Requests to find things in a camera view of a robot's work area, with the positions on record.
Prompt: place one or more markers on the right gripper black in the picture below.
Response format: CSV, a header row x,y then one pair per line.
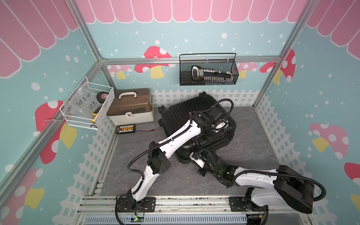
x,y
199,170

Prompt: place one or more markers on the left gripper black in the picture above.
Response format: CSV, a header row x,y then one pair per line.
x,y
205,135

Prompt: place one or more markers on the black hard-shell suitcase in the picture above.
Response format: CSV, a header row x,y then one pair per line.
x,y
174,117

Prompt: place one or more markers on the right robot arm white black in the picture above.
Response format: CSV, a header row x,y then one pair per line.
x,y
264,187

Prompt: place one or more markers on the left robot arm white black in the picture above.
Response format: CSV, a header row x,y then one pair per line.
x,y
153,162

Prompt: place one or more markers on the socket tool set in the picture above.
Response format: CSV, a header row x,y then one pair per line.
x,y
199,74

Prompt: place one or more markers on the black charger board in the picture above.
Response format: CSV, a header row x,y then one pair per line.
x,y
125,129

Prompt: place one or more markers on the brown lid storage box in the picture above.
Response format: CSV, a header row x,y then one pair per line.
x,y
132,107

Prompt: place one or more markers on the black tape roll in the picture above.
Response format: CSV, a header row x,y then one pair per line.
x,y
102,96

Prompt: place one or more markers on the yellow black tool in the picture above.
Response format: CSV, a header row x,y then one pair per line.
x,y
95,115

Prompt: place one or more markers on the black wire mesh basket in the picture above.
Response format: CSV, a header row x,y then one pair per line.
x,y
213,61

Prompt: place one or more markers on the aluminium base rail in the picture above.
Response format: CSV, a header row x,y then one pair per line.
x,y
187,210

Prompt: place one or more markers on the clear acrylic wall bin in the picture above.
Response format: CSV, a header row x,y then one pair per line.
x,y
77,109

